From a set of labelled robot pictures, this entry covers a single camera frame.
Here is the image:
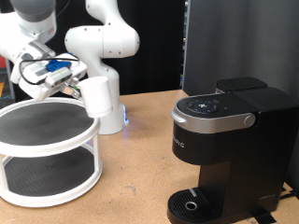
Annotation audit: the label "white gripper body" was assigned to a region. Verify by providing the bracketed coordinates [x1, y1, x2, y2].
[18, 60, 89, 101]

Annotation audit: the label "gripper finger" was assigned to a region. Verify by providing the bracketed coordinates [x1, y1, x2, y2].
[60, 83, 82, 99]
[68, 77, 81, 88]

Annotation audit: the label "white mug green-tagged handle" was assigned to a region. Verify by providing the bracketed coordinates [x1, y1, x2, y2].
[77, 76, 114, 119]

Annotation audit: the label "black Keurig coffee machine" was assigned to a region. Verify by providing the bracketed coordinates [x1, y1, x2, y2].
[166, 87, 299, 224]

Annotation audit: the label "white two-tier turntable shelf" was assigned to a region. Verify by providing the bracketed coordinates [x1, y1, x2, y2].
[0, 96, 105, 208]

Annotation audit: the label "clear water reservoir black lid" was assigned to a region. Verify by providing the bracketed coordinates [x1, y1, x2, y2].
[215, 77, 269, 94]

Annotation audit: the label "black tape strip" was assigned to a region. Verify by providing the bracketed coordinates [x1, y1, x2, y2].
[251, 209, 278, 224]

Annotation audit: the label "wrist camera blue mount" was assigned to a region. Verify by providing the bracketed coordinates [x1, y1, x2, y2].
[43, 59, 74, 91]

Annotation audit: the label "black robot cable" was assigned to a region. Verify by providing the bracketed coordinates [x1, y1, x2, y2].
[18, 56, 79, 86]

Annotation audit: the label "grey metal frame post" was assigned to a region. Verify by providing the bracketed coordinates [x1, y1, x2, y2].
[4, 59, 16, 101]

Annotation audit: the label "black power cables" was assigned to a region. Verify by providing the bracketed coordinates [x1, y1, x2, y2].
[278, 186, 299, 202]

